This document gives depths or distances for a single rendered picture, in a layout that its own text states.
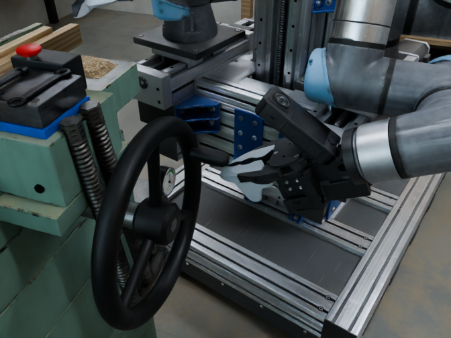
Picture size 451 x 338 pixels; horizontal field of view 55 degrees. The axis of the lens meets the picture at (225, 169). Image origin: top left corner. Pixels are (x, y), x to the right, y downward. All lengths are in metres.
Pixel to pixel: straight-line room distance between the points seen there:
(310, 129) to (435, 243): 1.38
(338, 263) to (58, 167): 1.02
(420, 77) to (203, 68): 0.74
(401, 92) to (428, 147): 0.11
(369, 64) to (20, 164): 0.44
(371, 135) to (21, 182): 0.42
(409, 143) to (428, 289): 1.22
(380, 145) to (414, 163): 0.04
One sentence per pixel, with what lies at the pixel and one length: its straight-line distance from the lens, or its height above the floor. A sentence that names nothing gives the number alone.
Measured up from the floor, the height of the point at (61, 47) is 0.92.
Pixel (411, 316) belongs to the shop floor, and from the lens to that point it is 1.61.
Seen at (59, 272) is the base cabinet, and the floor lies 0.67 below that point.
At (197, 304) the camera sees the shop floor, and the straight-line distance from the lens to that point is 1.52.
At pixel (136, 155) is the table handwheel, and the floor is 0.95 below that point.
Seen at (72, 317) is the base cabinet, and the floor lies 0.56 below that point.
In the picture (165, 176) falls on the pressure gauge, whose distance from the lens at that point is 0.89.
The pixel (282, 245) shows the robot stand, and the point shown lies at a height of 0.21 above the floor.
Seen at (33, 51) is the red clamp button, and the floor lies 1.02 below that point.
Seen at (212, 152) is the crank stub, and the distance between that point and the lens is 0.62.
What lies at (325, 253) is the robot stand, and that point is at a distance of 1.41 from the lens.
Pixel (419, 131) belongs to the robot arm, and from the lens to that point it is 0.51.
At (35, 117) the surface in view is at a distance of 0.51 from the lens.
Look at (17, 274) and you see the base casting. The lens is 0.68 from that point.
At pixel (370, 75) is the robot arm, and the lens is 0.59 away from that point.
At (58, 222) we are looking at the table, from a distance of 0.55.
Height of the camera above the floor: 1.22
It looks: 36 degrees down
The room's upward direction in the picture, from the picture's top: straight up
